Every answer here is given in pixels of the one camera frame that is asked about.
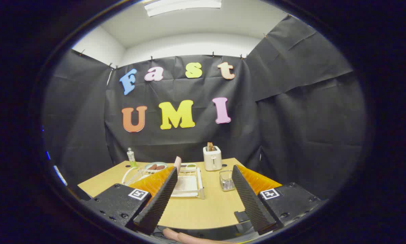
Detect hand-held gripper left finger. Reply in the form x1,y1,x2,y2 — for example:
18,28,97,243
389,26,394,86
82,166,178,235

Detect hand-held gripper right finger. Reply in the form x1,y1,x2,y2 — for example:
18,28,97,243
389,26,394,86
232,164,328,235

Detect metal wire basket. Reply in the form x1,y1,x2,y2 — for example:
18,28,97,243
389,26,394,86
219,170,236,192

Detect white wire dish rack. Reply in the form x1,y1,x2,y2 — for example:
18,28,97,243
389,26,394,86
121,163,205,200

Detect light green plate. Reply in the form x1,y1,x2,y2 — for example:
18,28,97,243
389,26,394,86
144,162,168,174

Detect small green liquid bottle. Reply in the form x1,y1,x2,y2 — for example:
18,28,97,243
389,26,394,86
127,147,138,168

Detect white toaster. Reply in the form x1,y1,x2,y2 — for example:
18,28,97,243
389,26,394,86
203,146,223,171

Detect white printed sheet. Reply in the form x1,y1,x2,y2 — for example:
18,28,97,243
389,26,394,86
53,165,68,186

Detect black backdrop cloth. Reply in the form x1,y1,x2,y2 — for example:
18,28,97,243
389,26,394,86
42,15,368,200

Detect ceiling light panel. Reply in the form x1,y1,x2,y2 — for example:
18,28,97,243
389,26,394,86
143,0,222,17

